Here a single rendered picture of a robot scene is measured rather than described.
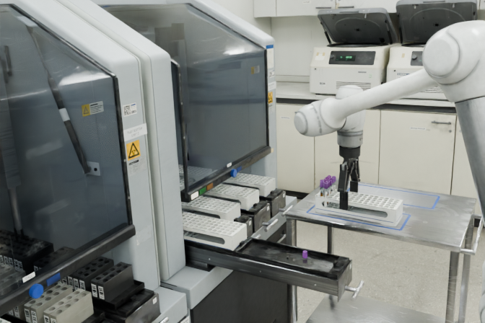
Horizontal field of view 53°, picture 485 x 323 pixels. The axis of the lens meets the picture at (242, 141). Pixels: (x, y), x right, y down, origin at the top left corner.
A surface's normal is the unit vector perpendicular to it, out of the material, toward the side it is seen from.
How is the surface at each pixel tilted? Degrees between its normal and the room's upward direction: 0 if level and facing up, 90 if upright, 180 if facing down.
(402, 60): 59
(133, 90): 90
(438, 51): 84
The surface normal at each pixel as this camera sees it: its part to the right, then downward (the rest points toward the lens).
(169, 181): 0.88, 0.09
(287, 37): -0.48, 0.24
